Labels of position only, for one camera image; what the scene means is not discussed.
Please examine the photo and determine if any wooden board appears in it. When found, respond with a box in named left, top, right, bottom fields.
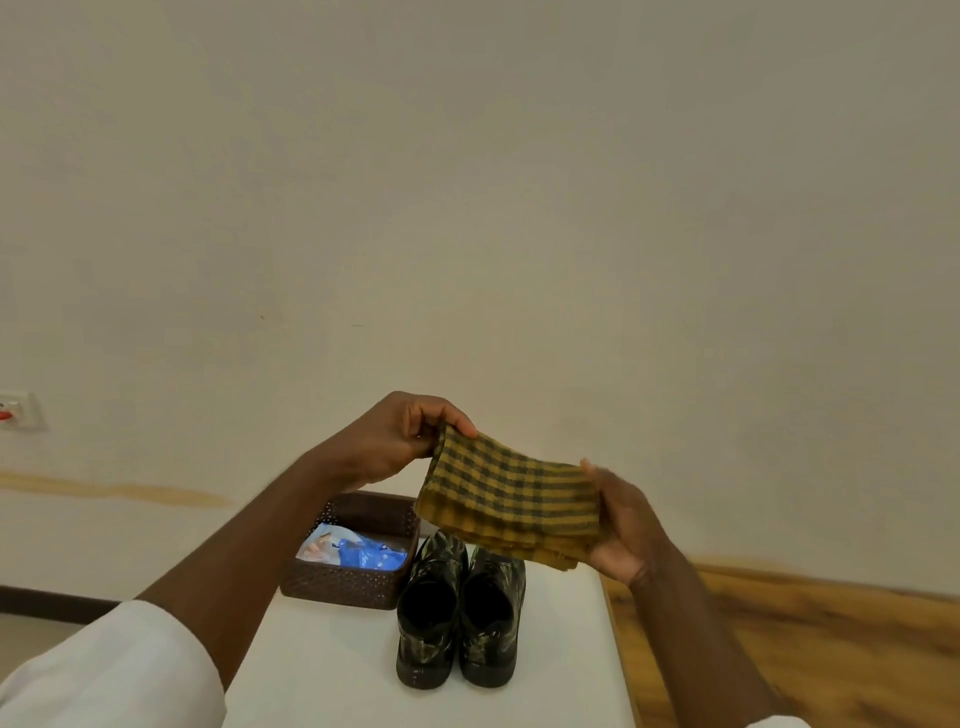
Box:
left=599, top=562, right=960, bottom=728

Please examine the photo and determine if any white wall socket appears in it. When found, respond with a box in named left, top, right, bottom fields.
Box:
left=0, top=389, right=46, bottom=433

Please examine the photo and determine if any person's right hand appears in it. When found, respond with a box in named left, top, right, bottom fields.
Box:
left=578, top=458, right=680, bottom=588

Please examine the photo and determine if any person's white shirt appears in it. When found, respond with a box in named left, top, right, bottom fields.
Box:
left=0, top=599, right=813, bottom=728

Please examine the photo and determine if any blue and white plastic packet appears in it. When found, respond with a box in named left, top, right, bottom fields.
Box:
left=296, top=522, right=410, bottom=573

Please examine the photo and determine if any person's left forearm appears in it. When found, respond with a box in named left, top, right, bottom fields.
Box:
left=134, top=449, right=339, bottom=691

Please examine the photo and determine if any person's right forearm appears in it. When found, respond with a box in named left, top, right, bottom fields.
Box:
left=628, top=543, right=789, bottom=728

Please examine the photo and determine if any brown perforated plastic basket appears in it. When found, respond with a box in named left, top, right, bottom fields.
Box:
left=278, top=491, right=421, bottom=611

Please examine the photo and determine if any person's left hand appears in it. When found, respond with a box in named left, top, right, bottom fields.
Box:
left=314, top=390, right=479, bottom=493

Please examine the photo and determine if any black leather shoe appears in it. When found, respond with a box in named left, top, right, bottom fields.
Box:
left=457, top=545, right=528, bottom=690
left=395, top=530, right=470, bottom=691

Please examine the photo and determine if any yellow checked cloth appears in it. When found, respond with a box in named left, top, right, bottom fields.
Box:
left=413, top=423, right=603, bottom=573

